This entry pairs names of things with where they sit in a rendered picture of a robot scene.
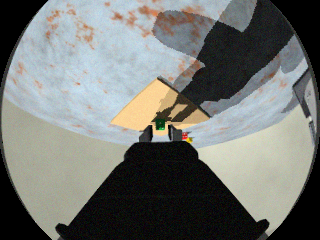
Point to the red die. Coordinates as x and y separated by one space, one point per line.
184 136

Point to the green die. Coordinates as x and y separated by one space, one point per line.
160 124

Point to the tan flat mat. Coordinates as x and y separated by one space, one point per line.
158 100

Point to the small yellow cube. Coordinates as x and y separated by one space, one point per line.
189 140

